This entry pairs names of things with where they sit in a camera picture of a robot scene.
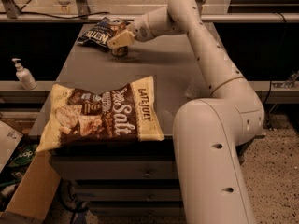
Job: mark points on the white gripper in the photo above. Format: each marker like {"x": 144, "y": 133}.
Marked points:
{"x": 140, "y": 29}

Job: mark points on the orange soda can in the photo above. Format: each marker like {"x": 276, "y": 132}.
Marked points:
{"x": 119, "y": 51}

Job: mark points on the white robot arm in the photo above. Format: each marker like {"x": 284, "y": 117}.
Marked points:
{"x": 206, "y": 132}

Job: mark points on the blue Kettle chip bag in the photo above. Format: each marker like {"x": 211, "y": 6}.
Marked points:
{"x": 102, "y": 31}

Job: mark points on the Late July chip bag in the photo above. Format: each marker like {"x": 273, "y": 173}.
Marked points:
{"x": 79, "y": 116}

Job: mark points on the white pump bottle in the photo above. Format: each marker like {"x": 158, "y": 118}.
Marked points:
{"x": 24, "y": 76}

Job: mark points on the grey drawer cabinet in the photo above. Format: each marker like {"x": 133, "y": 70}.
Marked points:
{"x": 138, "y": 177}

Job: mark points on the green packaged item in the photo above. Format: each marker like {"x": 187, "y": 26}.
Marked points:
{"x": 24, "y": 157}

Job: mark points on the white paper sheet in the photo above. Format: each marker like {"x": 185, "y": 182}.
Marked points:
{"x": 9, "y": 139}

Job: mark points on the cardboard box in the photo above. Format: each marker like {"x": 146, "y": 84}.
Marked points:
{"x": 33, "y": 197}

